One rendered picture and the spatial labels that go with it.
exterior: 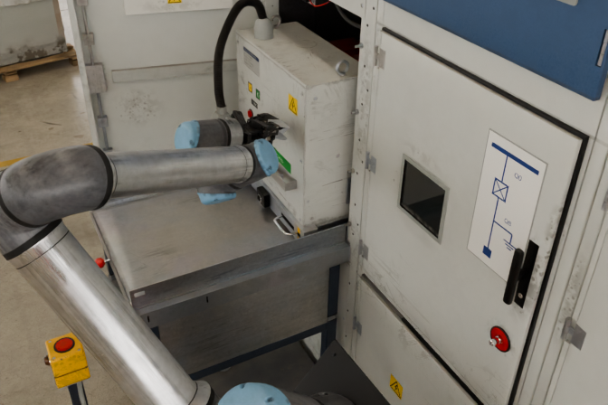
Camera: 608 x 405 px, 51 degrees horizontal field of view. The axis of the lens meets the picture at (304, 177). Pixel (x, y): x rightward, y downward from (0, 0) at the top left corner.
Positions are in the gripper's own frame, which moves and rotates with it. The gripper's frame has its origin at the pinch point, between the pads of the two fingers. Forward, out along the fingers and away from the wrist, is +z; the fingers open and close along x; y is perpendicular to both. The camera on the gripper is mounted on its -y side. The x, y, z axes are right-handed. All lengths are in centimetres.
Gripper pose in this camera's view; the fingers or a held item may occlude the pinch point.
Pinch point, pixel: (282, 126)
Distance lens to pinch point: 187.6
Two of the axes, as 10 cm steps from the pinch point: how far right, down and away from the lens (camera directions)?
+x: 2.0, -9.1, -3.6
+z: 7.0, -1.2, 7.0
